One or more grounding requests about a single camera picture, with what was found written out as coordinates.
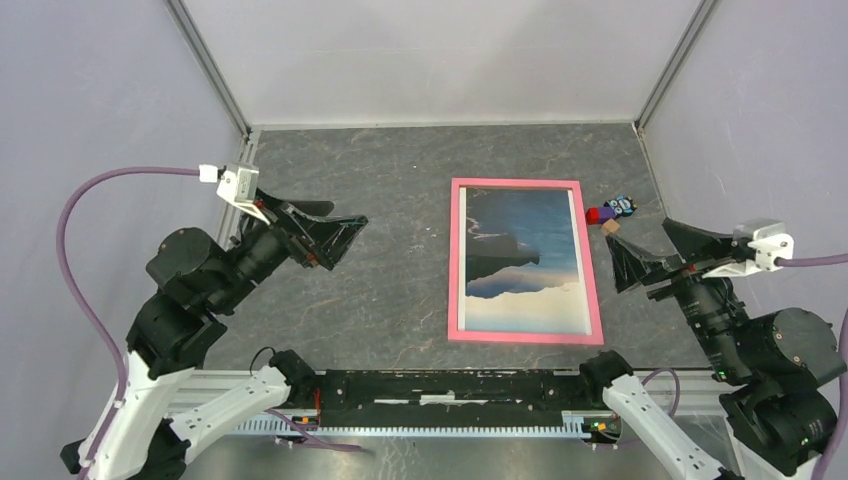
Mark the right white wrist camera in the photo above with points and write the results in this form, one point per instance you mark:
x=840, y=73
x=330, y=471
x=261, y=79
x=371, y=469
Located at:
x=756, y=246

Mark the blue owl toy block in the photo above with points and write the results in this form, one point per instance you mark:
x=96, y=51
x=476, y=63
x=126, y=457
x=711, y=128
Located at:
x=622, y=206

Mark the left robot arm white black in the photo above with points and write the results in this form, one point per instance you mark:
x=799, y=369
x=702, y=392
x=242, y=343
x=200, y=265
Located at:
x=198, y=284

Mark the sea landscape photo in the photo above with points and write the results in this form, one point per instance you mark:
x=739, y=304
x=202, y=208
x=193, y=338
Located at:
x=523, y=258

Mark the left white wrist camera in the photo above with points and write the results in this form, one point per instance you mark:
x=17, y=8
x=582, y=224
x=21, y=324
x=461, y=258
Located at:
x=237, y=185

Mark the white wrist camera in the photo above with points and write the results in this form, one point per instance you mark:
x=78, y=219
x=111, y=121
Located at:
x=756, y=246
x=237, y=185

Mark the small brown wooden cube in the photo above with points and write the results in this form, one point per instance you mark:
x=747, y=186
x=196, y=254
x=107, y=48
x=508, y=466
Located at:
x=610, y=227

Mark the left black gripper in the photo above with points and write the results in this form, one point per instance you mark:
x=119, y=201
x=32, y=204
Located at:
x=322, y=237

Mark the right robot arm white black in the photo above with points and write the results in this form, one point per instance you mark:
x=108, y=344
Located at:
x=775, y=364

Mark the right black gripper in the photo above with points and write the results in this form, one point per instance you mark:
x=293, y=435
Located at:
x=696, y=245

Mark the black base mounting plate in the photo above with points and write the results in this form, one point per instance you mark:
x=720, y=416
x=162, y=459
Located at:
x=448, y=398

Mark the pink wooden picture frame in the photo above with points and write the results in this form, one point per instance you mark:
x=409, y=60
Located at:
x=523, y=338

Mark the white slotted cable duct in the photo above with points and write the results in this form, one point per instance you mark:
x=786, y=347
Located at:
x=570, y=427

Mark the red purple toy block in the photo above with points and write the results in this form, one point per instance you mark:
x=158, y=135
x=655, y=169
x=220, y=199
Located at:
x=599, y=215

